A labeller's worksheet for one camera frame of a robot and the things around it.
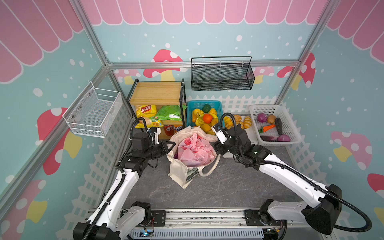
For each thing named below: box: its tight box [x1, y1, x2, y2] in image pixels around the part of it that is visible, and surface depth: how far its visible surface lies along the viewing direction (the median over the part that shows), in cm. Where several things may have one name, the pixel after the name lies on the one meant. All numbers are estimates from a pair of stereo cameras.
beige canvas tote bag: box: [166, 125, 221, 190], surface depth 81 cm
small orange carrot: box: [258, 124, 276, 134], surface depth 110 cm
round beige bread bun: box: [234, 114, 242, 123], surface depth 114 cm
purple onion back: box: [257, 112, 267, 123], surface depth 114 cm
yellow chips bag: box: [135, 104, 164, 129], surface depth 91 cm
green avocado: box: [202, 104, 211, 114], surface depth 117 cm
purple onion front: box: [277, 134, 291, 142], surface depth 100 cm
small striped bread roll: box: [243, 116, 253, 129], surface depth 114 cm
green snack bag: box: [149, 105, 188, 121], surface depth 87 cm
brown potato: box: [267, 114, 277, 125], surface depth 114 cm
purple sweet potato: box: [260, 135, 279, 142], surface depth 103 cm
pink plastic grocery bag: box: [178, 132, 216, 167], surface depth 83 cm
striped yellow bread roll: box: [223, 116, 234, 130], surface depth 114 cm
